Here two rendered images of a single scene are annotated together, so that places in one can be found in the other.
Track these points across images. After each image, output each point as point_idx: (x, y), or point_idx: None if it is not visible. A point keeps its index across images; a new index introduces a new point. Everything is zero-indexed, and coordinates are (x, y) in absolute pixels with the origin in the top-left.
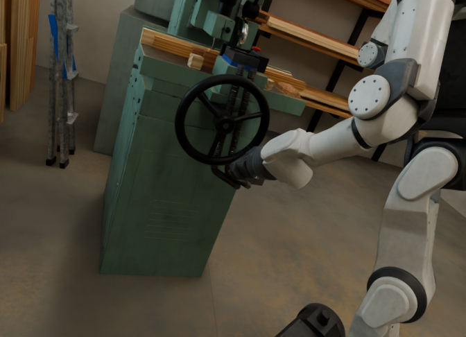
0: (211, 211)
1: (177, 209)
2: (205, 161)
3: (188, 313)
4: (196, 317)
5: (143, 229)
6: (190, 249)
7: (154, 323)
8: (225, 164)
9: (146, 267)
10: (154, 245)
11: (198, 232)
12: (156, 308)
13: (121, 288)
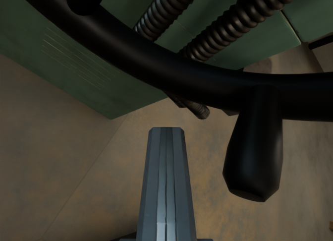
0: (140, 86)
1: (89, 50)
2: (43, 13)
3: (64, 151)
4: (69, 160)
5: (38, 41)
6: (103, 97)
7: (14, 144)
8: (139, 80)
9: (52, 79)
10: (59, 67)
11: (116, 92)
12: (32, 128)
13: (9, 82)
